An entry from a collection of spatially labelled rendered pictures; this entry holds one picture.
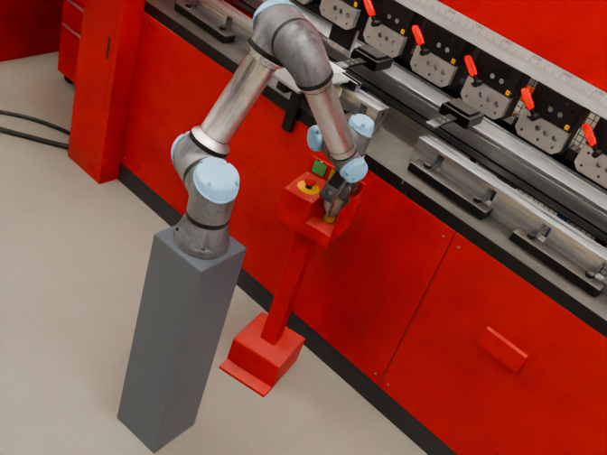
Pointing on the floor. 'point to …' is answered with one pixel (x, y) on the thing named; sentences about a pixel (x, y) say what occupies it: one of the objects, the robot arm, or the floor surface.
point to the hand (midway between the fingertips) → (329, 214)
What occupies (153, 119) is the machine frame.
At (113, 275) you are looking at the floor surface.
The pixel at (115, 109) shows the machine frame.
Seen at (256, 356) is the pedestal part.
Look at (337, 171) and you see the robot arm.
